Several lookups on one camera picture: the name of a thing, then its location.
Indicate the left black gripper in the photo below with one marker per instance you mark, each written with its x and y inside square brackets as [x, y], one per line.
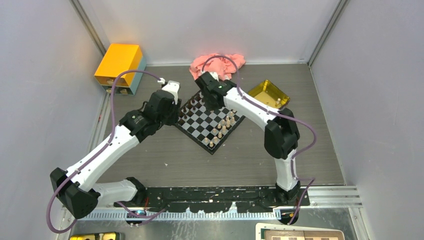
[175, 107]

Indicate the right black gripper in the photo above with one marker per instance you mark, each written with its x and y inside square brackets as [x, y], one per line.
[210, 107]

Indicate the gold tin tray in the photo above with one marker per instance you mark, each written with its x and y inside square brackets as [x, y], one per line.
[268, 93]

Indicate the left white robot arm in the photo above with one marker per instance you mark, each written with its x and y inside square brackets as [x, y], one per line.
[80, 192]

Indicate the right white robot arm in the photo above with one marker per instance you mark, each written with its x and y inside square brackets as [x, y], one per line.
[281, 133]

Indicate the black white chess board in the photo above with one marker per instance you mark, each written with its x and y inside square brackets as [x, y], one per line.
[196, 122]

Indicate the boxed chess board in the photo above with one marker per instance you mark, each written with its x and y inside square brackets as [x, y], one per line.
[267, 231]

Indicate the pink crumpled cloth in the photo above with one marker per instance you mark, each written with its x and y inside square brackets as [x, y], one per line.
[225, 67]

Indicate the yellow teal drawer box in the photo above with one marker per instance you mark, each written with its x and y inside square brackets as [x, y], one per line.
[121, 57]

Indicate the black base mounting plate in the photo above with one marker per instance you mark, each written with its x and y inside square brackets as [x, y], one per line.
[246, 199]

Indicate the yellow object at edge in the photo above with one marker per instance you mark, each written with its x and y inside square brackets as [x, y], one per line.
[97, 236]

